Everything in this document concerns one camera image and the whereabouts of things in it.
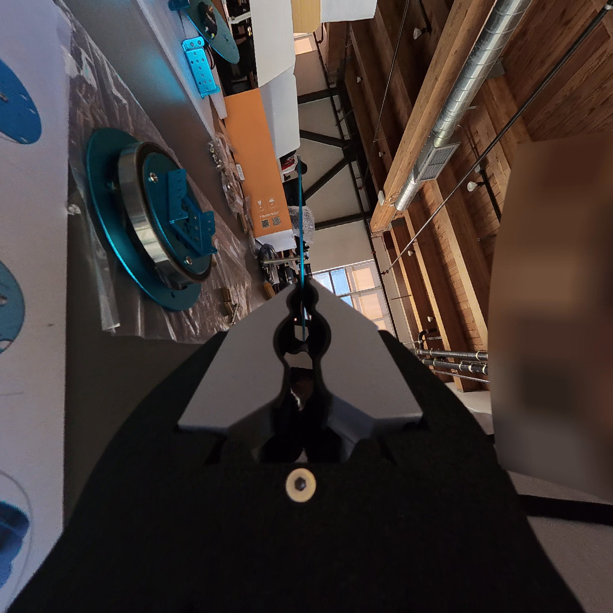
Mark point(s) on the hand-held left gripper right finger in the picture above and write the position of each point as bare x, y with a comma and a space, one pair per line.
373, 383

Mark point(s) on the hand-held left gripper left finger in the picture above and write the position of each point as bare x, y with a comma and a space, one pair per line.
239, 383

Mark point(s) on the grey desk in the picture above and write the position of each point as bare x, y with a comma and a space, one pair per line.
86, 383

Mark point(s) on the brass hex standoff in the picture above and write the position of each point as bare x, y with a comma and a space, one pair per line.
232, 313

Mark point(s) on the clear plastic bag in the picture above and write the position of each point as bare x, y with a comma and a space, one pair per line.
191, 325

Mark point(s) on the distant window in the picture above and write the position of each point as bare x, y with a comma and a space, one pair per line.
364, 287

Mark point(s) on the bubble wrap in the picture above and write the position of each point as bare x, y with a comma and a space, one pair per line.
309, 222

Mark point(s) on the white instruction booklet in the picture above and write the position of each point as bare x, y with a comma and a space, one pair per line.
33, 383

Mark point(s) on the orange cardboard box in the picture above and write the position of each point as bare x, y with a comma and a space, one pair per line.
254, 158

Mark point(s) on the wooden ceiling beam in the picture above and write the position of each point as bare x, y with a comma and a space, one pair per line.
412, 124

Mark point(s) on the blue disc with black servo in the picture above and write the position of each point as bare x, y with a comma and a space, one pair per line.
222, 38

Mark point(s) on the black wall pipes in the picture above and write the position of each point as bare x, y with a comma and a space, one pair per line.
455, 357

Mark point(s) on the silver ventilation duct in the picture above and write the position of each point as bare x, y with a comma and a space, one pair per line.
459, 96

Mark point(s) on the long blue perforated bracket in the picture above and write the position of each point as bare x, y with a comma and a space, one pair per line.
201, 67

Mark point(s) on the teal L bracket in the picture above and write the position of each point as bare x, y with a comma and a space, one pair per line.
179, 4

